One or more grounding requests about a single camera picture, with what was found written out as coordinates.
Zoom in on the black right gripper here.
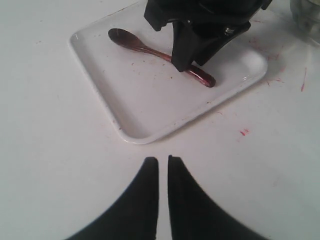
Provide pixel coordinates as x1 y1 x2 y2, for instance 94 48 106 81
143 0 271 72

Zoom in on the white rectangular plastic tray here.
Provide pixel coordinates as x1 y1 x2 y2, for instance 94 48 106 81
69 0 268 144

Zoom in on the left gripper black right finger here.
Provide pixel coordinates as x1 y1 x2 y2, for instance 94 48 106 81
167 155 265 240

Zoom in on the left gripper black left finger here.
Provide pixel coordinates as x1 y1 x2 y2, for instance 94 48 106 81
69 157 159 240

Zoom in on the steel bowl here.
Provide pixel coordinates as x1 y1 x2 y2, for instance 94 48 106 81
290 0 320 44

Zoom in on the brown wooden spoon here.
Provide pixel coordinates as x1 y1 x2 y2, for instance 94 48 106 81
108 28 216 88

